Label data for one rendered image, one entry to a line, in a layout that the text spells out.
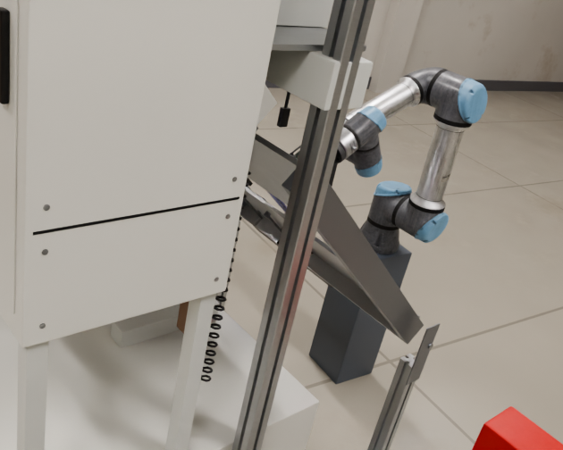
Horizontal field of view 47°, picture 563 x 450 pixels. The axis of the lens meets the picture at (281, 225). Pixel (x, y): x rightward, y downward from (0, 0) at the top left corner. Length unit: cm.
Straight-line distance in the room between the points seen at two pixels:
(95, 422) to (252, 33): 81
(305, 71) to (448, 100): 106
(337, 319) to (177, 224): 155
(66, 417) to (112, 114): 72
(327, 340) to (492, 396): 70
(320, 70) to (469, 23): 645
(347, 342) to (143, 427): 120
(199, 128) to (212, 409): 70
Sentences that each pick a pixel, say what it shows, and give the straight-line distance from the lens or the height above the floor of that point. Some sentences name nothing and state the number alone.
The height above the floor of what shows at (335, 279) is 70.
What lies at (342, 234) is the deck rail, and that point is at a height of 105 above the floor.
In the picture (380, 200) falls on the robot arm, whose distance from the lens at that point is 218.
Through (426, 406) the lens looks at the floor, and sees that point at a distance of 256.
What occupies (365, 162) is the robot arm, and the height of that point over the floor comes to 98.
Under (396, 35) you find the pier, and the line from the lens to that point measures 648.
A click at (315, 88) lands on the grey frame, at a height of 133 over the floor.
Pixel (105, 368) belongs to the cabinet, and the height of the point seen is 62.
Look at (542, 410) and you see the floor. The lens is 281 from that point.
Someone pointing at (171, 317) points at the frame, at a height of 66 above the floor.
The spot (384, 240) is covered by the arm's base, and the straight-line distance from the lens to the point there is 222.
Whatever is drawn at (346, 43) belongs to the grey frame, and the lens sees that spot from 91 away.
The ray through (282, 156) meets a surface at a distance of 105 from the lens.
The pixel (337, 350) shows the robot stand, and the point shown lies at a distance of 243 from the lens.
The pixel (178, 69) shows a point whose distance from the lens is 80.
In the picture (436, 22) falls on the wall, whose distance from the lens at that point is 698.
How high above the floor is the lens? 157
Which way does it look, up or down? 27 degrees down
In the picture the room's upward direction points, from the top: 13 degrees clockwise
